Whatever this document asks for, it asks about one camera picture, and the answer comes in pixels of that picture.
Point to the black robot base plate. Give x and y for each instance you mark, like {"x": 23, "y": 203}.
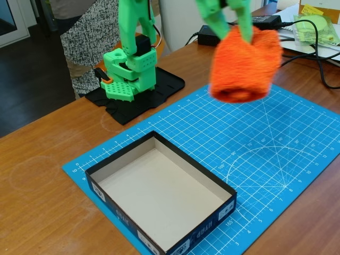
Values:
{"x": 164, "y": 85}

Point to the green 3D-printed robot arm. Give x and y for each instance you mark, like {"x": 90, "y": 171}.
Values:
{"x": 130, "y": 29}

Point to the person in speckled top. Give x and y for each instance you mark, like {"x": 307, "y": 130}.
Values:
{"x": 79, "y": 40}

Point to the black-rimmed cardboard box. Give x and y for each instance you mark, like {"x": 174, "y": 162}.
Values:
{"x": 159, "y": 191}

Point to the black power adapter white label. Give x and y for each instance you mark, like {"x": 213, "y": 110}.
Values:
{"x": 268, "y": 20}

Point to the orange fluffy towel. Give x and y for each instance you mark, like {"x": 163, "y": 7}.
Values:
{"x": 244, "y": 69}

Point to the plastic bag with green pads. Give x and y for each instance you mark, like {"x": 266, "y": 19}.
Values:
{"x": 318, "y": 29}

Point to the brown box yellow sticker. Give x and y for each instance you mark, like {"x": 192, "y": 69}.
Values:
{"x": 329, "y": 6}

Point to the blue cutting mat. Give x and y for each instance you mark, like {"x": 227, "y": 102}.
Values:
{"x": 252, "y": 159}

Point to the orange and black clamp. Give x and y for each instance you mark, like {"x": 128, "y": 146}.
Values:
{"x": 103, "y": 75}

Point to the white framed glass door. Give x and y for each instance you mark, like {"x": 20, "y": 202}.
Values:
{"x": 13, "y": 24}

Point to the black power adapter blue light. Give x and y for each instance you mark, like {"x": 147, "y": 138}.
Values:
{"x": 205, "y": 35}

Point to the green gripper black servo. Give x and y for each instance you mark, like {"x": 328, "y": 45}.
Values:
{"x": 212, "y": 13}

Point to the white paper stack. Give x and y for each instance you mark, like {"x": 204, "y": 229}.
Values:
{"x": 332, "y": 54}

